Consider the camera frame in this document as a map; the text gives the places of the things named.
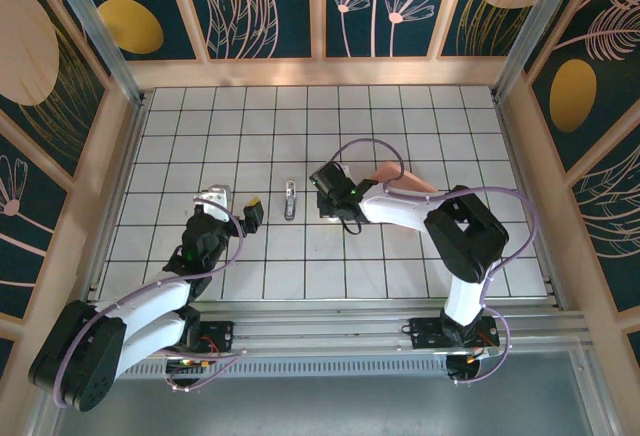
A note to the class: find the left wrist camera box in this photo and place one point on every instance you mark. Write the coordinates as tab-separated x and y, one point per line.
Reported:
214	201

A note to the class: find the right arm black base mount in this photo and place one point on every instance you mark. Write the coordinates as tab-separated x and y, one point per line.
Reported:
425	328

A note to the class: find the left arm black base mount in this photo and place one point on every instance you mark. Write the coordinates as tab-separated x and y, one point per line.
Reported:
220	331

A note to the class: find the aluminium side rail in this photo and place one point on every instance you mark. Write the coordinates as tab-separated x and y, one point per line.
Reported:
516	156
127	156

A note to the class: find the small white stapler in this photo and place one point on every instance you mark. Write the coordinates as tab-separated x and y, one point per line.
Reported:
290	201

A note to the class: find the pink plastic tray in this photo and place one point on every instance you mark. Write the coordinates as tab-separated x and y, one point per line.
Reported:
387	171

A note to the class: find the long aluminium base rail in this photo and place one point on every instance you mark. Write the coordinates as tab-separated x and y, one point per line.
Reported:
320	326

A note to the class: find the aluminium corner post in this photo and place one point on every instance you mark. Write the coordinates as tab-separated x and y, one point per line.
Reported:
537	31
96	31

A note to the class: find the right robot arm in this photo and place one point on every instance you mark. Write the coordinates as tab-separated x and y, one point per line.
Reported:
465	236

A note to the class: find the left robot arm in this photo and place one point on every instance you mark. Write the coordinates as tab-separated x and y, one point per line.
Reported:
145	306

